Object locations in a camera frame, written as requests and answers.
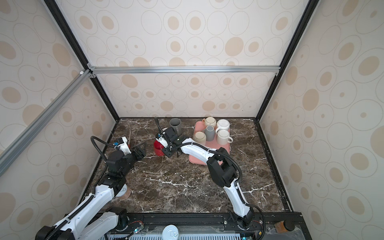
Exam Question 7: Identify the red ceramic mug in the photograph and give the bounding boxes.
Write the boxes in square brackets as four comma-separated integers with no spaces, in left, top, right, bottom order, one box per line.
[154,140,165,157]

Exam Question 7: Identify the dark grey ceramic mug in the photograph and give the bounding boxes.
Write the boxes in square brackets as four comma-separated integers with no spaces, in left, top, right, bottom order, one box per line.
[170,118,182,136]

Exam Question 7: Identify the beige ceramic mug front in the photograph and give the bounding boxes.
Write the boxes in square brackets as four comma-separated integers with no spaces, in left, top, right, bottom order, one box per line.
[193,132,207,146]

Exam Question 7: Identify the beige ceramic mug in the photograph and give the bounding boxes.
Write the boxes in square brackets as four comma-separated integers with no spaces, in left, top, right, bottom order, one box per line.
[193,132,207,146]
[202,117,217,129]

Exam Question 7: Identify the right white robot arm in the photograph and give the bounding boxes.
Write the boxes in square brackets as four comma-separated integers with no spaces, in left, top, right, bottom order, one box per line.
[155,117,266,231]

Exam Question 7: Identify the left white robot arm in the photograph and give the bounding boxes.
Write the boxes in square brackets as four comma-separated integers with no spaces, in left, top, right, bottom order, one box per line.
[35,137,147,240]

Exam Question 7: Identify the light grey ceramic mug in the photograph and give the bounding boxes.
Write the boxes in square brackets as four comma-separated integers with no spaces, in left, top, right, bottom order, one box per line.
[205,125,216,142]

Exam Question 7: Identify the beige ceramic mug back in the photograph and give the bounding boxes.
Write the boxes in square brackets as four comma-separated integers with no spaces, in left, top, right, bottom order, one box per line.
[202,117,217,129]

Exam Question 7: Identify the white ceramic mug front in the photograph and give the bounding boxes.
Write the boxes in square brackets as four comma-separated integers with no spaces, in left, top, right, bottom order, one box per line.
[217,129,233,145]

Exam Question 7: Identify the white ceramic mug back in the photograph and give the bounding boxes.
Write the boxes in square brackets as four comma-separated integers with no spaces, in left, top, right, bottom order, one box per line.
[216,119,230,133]

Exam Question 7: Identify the pink plastic tray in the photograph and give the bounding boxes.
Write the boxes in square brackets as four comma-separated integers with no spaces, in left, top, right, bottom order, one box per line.
[188,120,231,166]

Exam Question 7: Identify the brown tape roll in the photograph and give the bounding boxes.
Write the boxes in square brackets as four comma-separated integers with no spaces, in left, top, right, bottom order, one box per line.
[116,184,132,200]

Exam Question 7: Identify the white round can lid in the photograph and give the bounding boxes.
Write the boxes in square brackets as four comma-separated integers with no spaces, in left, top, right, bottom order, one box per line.
[162,225,180,240]

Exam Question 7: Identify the aluminium crossbar back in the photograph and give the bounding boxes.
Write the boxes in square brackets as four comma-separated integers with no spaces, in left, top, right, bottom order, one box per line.
[90,65,280,74]

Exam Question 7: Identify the aluminium crossbar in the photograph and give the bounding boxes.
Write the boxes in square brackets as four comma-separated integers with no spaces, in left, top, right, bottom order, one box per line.
[90,65,280,74]
[1,70,91,175]

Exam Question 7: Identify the aluminium crossbar left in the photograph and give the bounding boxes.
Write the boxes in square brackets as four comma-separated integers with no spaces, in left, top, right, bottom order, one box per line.
[1,70,91,175]

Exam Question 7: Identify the black corner frame post left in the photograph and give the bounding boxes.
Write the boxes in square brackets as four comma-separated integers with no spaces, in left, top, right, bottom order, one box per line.
[44,0,120,123]

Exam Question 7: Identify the black corner frame post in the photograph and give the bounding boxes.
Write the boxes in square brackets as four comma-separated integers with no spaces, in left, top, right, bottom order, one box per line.
[256,0,319,122]
[44,0,120,123]

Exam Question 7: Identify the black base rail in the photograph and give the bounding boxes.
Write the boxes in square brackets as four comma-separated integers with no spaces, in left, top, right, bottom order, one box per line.
[101,212,312,240]

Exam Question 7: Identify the black corner frame post right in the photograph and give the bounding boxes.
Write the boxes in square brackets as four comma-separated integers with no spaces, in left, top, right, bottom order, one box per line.
[256,0,319,122]

